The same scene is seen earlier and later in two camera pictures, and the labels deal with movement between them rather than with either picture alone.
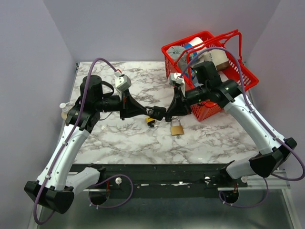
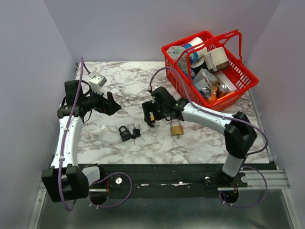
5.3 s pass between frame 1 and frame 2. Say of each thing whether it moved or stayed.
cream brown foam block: stayed
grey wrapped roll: stayed
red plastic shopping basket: stayed
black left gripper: moved
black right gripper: moved
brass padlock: stayed
